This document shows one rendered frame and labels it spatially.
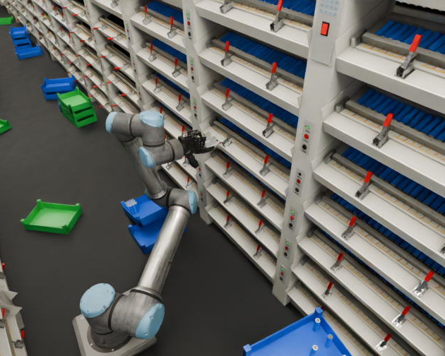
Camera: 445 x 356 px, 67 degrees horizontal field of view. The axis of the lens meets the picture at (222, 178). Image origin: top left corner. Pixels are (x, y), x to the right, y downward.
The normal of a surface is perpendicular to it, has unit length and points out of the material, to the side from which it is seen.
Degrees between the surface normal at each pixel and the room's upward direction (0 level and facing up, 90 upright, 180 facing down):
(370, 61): 21
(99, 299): 7
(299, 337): 0
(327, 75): 90
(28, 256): 0
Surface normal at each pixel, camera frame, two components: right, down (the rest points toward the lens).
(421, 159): -0.30, -0.56
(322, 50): -0.80, 0.40
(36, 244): -0.01, -0.76
